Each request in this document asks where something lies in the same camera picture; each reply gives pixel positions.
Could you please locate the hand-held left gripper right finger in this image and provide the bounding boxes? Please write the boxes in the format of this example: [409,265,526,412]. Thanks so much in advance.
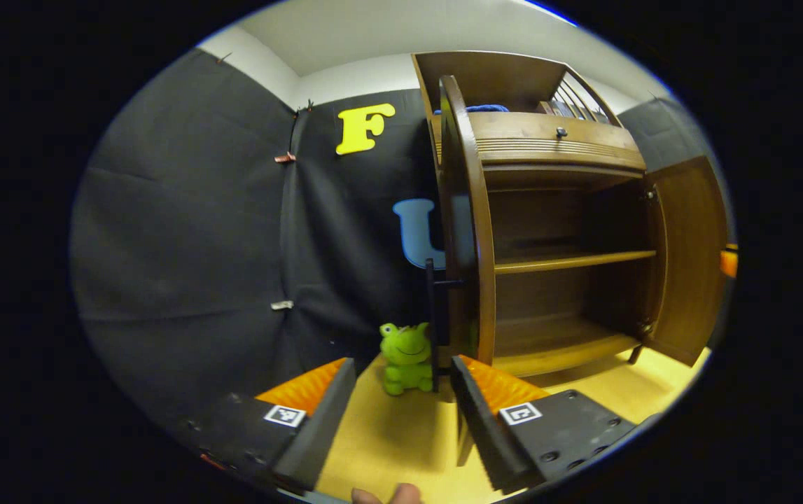
[450,355,636,493]

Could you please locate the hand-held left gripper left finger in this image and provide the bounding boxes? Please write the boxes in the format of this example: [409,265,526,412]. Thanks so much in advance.
[177,357,358,493]

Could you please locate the green frog toy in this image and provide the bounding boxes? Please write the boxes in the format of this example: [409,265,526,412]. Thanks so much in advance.
[379,322,435,397]

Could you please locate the wooden drawer with black knob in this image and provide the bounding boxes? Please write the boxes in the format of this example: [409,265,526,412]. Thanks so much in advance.
[433,112,647,172]

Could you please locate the wooden double-door shoe cabinet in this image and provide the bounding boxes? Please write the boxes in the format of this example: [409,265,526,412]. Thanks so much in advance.
[412,50,731,379]

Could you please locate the wooden cabinet shelf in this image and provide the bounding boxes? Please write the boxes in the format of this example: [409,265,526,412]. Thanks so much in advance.
[494,250,657,275]

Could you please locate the black backdrop cloth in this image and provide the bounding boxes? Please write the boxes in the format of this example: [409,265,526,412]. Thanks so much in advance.
[71,48,731,421]

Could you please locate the blue cloth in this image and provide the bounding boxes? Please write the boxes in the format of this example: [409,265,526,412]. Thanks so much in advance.
[435,104,510,115]

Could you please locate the wooden shoe cabinet door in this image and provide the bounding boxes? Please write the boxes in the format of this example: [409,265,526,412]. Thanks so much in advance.
[426,75,497,393]
[643,155,729,368]

